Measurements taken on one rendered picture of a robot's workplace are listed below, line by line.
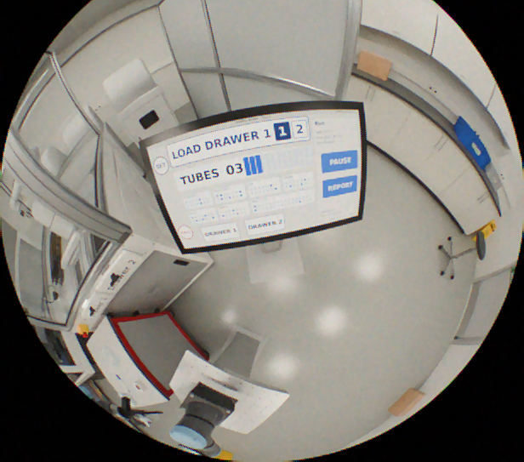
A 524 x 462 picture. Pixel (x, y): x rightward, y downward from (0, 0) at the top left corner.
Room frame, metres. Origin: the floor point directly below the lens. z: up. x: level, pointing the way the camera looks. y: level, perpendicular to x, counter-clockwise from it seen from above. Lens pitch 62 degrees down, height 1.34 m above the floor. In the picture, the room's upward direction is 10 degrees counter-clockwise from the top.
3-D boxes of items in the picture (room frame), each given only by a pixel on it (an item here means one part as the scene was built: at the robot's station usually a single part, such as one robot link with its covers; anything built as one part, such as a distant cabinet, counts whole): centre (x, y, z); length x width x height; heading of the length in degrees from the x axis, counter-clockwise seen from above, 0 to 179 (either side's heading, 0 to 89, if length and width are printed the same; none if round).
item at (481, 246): (-0.58, -2.20, 0.31); 0.59 x 0.56 x 0.62; 127
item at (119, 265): (0.02, 0.67, 0.87); 0.29 x 0.02 x 0.11; 128
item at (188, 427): (-0.60, 0.34, 1.02); 0.13 x 0.12 x 0.14; 176
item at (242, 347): (-0.59, 0.35, 0.38); 0.30 x 0.30 x 0.76; 57
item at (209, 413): (-0.59, 0.35, 0.90); 0.15 x 0.15 x 0.10
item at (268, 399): (-0.60, 0.33, 0.70); 0.45 x 0.44 x 0.12; 57
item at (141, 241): (0.23, 1.18, 0.87); 1.02 x 0.95 x 0.14; 128
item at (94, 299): (-0.18, 0.91, 0.87); 0.29 x 0.02 x 0.11; 128
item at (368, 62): (1.78, -1.70, 1.04); 0.41 x 0.32 x 0.28; 37
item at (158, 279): (0.23, 1.17, 0.40); 1.03 x 0.95 x 0.80; 128
